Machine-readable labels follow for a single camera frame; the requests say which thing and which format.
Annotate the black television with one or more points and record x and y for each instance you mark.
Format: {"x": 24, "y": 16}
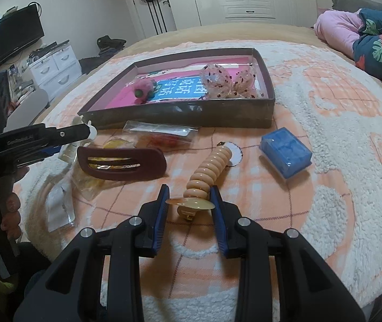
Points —
{"x": 10, "y": 42}

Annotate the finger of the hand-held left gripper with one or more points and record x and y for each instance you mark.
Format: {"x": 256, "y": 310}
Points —
{"x": 50, "y": 151}
{"x": 70, "y": 132}

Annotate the beige bed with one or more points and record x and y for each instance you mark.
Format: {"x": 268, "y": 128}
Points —
{"x": 211, "y": 32}

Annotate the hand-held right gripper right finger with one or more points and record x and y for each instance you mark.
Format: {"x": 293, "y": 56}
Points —
{"x": 219, "y": 214}

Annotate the clear packet with red accessory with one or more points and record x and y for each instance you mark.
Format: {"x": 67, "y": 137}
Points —
{"x": 160, "y": 136}

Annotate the white drawer cabinet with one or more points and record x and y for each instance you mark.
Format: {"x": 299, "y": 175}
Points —
{"x": 55, "y": 65}

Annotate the dark shallow cardboard box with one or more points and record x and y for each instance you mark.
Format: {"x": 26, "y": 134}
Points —
{"x": 177, "y": 115}

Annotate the blue printed card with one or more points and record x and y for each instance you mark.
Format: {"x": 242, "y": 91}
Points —
{"x": 177, "y": 89}

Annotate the small green accessory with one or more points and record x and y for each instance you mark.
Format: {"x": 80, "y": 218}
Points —
{"x": 155, "y": 72}

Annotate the blue plastic box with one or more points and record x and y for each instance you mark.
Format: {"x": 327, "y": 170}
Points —
{"x": 286, "y": 154}

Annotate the white hair claw clip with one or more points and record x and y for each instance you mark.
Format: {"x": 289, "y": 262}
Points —
{"x": 72, "y": 151}

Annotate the dark clothes pile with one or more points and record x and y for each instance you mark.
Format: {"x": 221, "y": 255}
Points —
{"x": 110, "y": 43}

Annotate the small clear earring packet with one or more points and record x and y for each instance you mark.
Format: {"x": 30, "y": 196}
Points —
{"x": 60, "y": 204}

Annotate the yellow accessory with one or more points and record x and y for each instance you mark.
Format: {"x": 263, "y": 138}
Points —
{"x": 90, "y": 184}

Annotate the person's left hand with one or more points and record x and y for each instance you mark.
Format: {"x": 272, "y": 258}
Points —
{"x": 11, "y": 214}

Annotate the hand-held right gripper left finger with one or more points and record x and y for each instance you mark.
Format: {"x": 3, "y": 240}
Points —
{"x": 162, "y": 214}

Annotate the pink jacket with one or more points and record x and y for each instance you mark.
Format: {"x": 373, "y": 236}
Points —
{"x": 338, "y": 33}

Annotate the white round tag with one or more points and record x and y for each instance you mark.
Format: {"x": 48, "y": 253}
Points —
{"x": 236, "y": 152}

